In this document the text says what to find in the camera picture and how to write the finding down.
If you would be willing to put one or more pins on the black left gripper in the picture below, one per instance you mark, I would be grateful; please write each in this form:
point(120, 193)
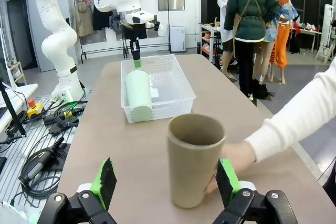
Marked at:
point(135, 32)

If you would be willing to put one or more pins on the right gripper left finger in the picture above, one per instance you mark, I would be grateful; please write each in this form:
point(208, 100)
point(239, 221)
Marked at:
point(103, 182)

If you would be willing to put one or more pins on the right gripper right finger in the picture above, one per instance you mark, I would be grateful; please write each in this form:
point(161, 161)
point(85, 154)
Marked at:
point(228, 182)

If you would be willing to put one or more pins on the khaki beige cup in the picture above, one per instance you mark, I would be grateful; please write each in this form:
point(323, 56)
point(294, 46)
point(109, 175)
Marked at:
point(191, 171)

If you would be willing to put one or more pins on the light green cup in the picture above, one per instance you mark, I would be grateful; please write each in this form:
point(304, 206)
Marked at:
point(138, 93)

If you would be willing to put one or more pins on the white perforated plastic basket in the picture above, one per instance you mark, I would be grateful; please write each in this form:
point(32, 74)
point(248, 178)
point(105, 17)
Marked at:
point(168, 82)

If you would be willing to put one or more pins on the person's white-sleeved forearm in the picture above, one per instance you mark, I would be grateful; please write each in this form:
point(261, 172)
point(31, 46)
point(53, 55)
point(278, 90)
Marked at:
point(294, 121)

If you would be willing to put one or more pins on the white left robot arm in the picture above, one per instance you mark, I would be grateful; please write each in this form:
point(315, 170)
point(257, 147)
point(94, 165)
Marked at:
point(60, 40)

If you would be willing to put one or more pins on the person's bare hand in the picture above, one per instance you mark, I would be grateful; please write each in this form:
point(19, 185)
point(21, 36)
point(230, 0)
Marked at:
point(240, 155)

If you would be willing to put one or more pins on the white air purifier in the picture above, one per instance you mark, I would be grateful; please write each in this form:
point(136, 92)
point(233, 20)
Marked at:
point(177, 39)

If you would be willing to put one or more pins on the black clothes rack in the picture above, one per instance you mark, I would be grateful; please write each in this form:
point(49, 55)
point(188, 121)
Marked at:
point(168, 16)

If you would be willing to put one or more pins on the black hanging garment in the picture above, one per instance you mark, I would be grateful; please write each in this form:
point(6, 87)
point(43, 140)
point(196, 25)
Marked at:
point(101, 18)

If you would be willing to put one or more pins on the beige hooded coat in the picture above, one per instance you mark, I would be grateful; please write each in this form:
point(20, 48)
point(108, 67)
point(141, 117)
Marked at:
point(82, 23)

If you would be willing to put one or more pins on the white shelf rack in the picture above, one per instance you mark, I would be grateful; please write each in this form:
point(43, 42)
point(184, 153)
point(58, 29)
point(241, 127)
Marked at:
point(206, 27)

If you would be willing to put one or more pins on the mannequin in white top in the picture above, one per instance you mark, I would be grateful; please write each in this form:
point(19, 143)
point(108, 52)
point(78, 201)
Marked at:
point(223, 11)

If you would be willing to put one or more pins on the black floor bag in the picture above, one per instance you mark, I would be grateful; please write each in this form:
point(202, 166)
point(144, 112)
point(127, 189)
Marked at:
point(262, 90)

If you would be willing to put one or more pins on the yellow emergency stop box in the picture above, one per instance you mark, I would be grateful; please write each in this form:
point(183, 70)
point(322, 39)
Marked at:
point(35, 110)

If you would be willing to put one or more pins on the white side table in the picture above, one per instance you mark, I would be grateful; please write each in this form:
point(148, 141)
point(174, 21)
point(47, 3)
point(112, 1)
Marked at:
point(29, 87)

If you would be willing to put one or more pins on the black tripod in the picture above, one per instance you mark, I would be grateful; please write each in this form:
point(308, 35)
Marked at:
point(11, 111)

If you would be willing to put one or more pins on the small wooden shelf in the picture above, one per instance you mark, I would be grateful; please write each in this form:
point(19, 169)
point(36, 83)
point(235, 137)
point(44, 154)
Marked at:
point(19, 64)

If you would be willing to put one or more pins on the mannequin in green jacket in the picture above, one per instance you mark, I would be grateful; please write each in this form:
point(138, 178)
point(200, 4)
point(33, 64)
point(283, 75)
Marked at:
point(249, 14)

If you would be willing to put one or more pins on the mannequin in orange trousers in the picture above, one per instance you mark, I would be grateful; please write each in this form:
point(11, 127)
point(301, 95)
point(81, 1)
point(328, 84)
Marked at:
point(282, 45)

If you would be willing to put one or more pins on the white wooden stand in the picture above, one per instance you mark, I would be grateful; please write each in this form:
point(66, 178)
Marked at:
point(328, 24)

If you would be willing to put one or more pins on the small steel wall panel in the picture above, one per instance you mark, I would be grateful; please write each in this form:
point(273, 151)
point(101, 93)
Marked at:
point(157, 32)
point(98, 37)

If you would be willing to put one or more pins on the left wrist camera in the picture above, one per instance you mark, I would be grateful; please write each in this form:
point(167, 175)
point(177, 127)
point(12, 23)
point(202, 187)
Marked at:
point(151, 24)

